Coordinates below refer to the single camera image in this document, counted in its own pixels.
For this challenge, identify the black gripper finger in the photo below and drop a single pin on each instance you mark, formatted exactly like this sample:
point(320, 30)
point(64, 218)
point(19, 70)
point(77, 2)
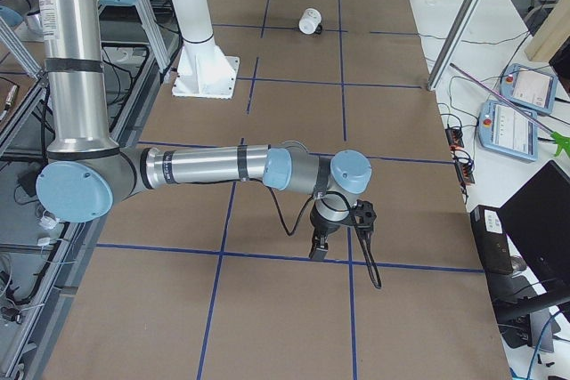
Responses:
point(319, 248)

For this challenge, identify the white mug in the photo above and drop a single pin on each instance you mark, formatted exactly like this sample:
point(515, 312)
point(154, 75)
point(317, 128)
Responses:
point(310, 22)

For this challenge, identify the black computer box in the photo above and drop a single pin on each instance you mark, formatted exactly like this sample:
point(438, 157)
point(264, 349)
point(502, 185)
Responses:
point(492, 243)

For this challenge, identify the lower teach pendant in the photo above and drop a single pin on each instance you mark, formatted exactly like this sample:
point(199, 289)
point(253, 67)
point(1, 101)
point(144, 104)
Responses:
point(504, 130)

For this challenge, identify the teach pendant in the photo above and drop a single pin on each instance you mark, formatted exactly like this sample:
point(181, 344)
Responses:
point(504, 130)
point(529, 88)

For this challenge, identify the thin metal rod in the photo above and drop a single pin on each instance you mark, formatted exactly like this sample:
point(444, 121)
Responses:
point(504, 100)

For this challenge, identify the black monitor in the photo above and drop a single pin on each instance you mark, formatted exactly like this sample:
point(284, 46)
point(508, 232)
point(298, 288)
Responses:
point(536, 219)

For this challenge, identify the upper teach pendant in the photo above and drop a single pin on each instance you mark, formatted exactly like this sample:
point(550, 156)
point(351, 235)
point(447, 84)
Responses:
point(529, 88)

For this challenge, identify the green plastic clamp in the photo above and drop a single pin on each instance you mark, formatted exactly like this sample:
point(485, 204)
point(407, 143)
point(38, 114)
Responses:
point(562, 142)

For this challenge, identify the wooden board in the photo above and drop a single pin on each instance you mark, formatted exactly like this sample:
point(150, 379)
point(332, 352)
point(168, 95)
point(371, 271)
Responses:
point(553, 32)

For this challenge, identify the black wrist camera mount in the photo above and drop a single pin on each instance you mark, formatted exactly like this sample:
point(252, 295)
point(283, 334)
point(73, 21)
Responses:
point(364, 216)

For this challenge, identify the white camera pole with base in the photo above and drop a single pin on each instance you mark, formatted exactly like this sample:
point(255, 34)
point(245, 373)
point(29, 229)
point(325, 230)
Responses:
point(203, 70)

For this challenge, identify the aluminium frame rail left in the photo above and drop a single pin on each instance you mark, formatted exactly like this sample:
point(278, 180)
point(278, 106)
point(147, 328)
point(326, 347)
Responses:
point(152, 31)

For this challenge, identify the aluminium frame post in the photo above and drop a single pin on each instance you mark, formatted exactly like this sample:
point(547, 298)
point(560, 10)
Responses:
point(443, 60)

